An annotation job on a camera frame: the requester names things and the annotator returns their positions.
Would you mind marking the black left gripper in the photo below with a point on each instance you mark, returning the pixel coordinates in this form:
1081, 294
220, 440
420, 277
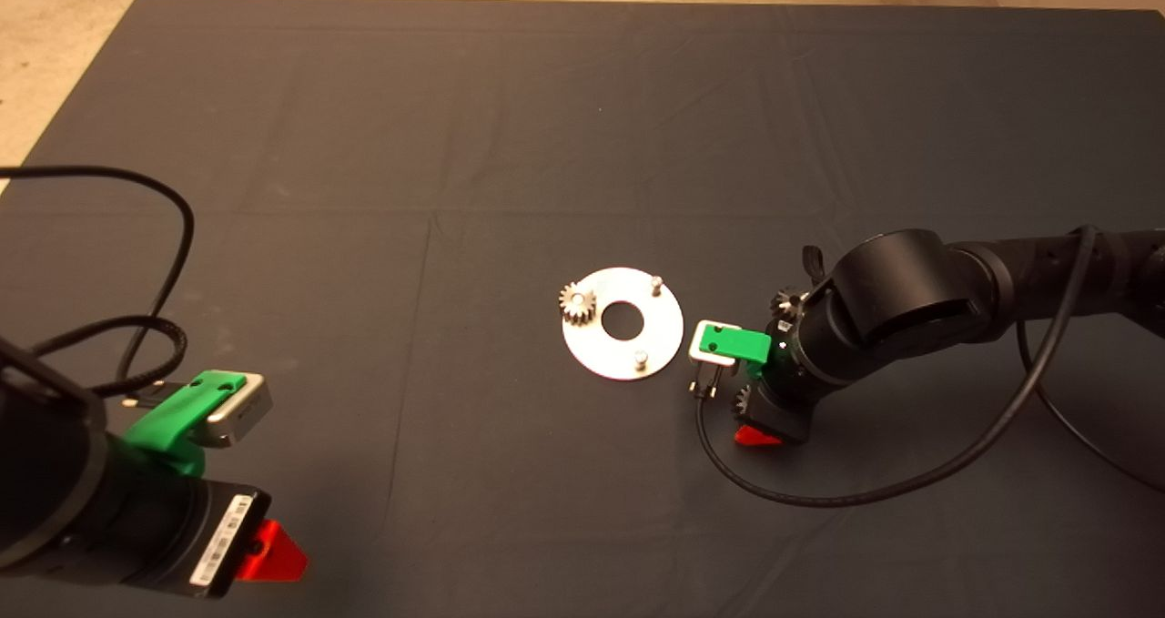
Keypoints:
155, 527

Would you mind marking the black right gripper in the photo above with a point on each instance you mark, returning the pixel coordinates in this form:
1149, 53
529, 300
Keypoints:
783, 409

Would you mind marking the dark steel planetary gear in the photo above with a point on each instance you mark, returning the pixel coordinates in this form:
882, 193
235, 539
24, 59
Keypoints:
742, 404
783, 304

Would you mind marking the bright steel planetary gear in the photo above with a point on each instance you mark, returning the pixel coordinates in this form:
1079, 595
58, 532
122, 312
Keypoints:
582, 313

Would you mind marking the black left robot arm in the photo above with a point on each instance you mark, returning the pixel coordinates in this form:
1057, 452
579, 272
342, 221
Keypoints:
45, 472

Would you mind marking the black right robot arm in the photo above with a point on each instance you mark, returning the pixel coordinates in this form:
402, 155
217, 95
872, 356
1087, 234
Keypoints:
910, 299

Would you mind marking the round metal carrier plate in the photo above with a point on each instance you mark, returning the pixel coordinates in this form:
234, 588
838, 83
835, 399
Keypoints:
664, 327

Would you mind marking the dark grey table cloth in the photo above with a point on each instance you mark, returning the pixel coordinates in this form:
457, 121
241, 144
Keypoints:
455, 145

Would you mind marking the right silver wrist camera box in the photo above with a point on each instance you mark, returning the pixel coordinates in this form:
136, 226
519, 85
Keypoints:
714, 359

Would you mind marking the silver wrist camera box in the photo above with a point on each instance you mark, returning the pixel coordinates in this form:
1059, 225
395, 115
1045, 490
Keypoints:
714, 359
241, 418

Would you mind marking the right green camera mount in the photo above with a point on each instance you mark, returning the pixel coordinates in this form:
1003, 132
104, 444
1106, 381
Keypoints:
737, 345

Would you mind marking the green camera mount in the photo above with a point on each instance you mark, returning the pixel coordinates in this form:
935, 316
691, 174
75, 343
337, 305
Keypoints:
737, 345
173, 422

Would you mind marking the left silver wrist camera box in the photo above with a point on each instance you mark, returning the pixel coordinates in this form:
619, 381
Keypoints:
241, 418

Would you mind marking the left green camera mount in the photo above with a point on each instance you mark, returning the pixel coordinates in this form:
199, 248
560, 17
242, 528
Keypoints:
173, 422

